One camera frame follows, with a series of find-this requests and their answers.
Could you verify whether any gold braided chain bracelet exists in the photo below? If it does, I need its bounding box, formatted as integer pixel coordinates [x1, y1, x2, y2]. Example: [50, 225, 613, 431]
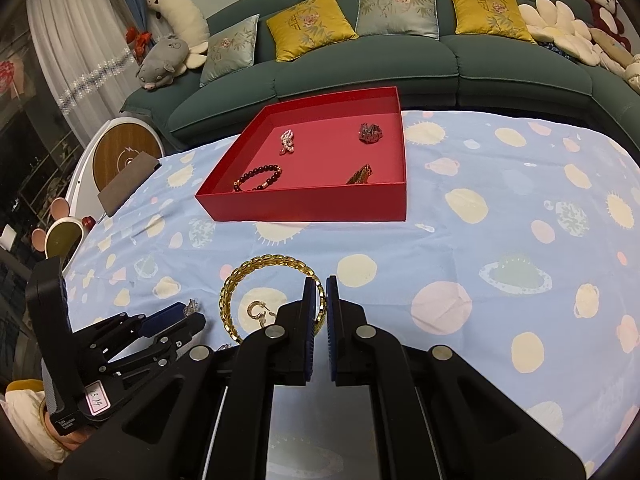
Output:
[218, 253, 329, 345]

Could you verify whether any left hand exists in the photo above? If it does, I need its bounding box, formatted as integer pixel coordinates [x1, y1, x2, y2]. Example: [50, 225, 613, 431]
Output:
[43, 412, 94, 452]

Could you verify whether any gold hoop earring left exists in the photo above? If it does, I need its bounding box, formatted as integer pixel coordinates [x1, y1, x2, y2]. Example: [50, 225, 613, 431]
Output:
[246, 300, 276, 327]

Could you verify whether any mouse ear round mirror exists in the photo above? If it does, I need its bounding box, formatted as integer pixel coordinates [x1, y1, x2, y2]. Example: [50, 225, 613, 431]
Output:
[30, 197, 96, 272]

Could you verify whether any brown cardboard card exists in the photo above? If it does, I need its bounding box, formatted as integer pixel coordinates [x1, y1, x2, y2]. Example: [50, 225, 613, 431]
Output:
[98, 152, 160, 217]

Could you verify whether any brown gold hair clip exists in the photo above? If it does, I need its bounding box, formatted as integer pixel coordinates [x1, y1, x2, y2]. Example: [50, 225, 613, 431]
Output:
[347, 164, 373, 185]

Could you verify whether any red shallow tray box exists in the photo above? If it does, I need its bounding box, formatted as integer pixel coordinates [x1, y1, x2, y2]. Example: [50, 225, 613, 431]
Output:
[195, 87, 408, 222]

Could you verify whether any dark red bead cluster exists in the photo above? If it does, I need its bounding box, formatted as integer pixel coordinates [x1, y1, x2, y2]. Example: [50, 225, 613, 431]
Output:
[358, 122, 383, 144]

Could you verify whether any round wooden white device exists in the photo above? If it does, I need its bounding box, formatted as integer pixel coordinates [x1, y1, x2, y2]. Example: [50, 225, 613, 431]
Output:
[65, 116, 165, 220]

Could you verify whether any light blue patterned tablecloth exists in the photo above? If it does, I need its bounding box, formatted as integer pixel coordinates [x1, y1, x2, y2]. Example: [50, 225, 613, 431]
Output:
[66, 112, 639, 472]

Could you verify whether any grey pig plush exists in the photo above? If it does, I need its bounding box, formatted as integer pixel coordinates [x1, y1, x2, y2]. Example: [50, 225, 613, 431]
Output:
[136, 35, 190, 91]

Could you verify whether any grey-green embroidered left cushion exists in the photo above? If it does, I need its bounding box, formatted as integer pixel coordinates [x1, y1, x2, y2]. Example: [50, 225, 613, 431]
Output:
[200, 14, 259, 87]

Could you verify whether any grey-green embroidered cushion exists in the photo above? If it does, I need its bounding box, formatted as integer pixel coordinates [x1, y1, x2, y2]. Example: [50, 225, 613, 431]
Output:
[200, 14, 259, 87]
[356, 0, 439, 40]

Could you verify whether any red orange tassel ornament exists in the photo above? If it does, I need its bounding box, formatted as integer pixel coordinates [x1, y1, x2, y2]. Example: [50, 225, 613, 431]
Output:
[125, 26, 152, 64]

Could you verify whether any white sheer curtain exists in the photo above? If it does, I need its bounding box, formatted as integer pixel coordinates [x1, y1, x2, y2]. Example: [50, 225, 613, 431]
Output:
[26, 0, 139, 146]

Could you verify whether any yellow embroidered left cushion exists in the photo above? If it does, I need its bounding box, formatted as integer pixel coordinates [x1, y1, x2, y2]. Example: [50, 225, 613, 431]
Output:
[266, 0, 358, 62]

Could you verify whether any yellow embroidered cushion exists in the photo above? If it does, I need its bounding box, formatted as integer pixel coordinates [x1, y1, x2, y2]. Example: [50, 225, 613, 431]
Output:
[451, 0, 535, 44]
[266, 0, 358, 62]

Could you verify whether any teal green sectional sofa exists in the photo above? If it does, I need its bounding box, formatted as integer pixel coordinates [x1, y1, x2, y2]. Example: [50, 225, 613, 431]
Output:
[122, 0, 639, 152]

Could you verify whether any grey-green embroidered centre cushion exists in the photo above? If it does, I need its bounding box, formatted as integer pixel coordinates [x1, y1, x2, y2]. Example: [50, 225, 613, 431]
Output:
[356, 0, 439, 40]

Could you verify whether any white long cow plush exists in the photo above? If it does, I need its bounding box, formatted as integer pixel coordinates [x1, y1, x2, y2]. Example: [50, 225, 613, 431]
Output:
[146, 0, 210, 70]

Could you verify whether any yellow embroidered right cushion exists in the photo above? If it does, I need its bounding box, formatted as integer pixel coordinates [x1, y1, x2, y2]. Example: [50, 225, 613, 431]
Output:
[451, 0, 535, 44]

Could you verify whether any cream flower shaped cushion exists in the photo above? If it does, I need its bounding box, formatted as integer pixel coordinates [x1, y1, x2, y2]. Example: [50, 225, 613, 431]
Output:
[518, 0, 600, 66]

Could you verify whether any cream crumpled blanket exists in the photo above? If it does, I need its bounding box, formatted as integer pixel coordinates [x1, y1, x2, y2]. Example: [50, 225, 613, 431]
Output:
[624, 54, 640, 93]

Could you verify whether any beige oval plush pillow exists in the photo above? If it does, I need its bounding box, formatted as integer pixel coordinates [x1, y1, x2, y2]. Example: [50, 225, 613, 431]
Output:
[589, 27, 634, 70]

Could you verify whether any red monkey plush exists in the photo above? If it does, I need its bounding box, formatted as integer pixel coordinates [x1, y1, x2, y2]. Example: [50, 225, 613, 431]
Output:
[586, 0, 631, 52]

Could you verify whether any black bead bracelet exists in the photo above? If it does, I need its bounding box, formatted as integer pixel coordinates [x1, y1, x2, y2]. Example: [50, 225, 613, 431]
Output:
[232, 164, 284, 194]

